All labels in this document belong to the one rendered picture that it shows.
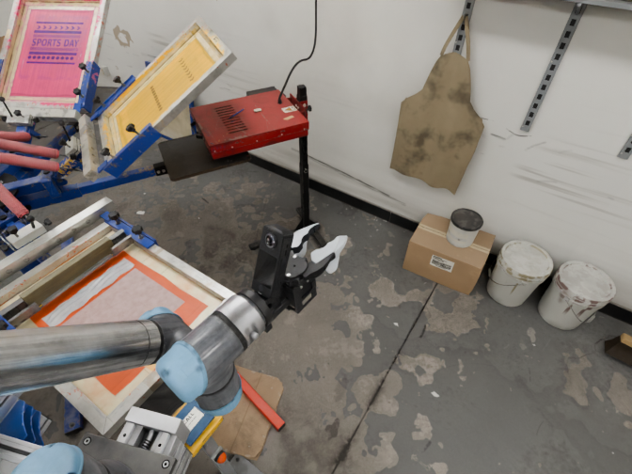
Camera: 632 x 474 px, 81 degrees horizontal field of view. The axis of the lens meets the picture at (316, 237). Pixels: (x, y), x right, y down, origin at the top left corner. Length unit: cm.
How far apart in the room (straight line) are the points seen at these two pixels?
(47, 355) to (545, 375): 253
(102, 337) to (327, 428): 177
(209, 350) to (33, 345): 20
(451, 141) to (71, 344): 229
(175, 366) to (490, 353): 228
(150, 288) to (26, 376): 110
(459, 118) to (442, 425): 175
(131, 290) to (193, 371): 113
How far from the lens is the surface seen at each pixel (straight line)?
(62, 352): 58
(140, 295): 162
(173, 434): 104
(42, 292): 171
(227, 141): 206
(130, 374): 145
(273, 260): 57
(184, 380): 54
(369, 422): 228
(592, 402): 278
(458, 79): 240
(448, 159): 260
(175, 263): 162
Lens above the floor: 216
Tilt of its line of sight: 46 degrees down
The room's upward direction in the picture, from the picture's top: straight up
